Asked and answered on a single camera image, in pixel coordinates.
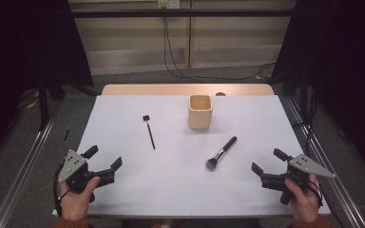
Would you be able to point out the thin black makeup brush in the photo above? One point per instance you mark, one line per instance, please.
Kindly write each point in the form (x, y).
(149, 133)

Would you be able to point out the white wall socket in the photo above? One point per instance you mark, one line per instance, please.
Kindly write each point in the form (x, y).
(168, 3)

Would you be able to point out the black metal stand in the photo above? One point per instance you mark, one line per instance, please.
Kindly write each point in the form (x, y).
(43, 104)

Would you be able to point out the yellow floor tape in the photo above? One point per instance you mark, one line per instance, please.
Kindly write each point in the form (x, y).
(32, 103)

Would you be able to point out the aluminium frame rail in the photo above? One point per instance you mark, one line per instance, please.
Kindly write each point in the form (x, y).
(22, 171)
(336, 190)

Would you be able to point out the white table mat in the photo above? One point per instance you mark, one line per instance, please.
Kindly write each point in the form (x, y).
(177, 183)

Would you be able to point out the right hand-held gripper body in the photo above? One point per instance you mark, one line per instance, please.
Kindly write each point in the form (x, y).
(301, 167)

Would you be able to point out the dark round table grommet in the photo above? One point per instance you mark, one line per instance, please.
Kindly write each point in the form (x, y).
(220, 93)

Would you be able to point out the beige square cup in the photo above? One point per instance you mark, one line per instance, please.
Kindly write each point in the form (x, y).
(200, 112)

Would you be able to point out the person's left hand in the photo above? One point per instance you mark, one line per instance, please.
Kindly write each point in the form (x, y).
(76, 202)

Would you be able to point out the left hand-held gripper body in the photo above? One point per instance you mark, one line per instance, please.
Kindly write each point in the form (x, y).
(72, 164)

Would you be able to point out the person's right hand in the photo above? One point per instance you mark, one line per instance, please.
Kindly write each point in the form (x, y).
(304, 202)

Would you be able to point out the small black stick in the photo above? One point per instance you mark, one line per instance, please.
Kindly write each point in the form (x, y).
(66, 135)

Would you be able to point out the black horizontal bar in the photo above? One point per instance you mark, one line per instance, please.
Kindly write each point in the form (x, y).
(139, 13)

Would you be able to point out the thick black makeup brush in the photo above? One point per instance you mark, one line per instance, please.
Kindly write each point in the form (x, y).
(221, 153)

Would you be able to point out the black curtain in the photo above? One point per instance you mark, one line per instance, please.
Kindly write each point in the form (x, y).
(345, 63)
(22, 47)

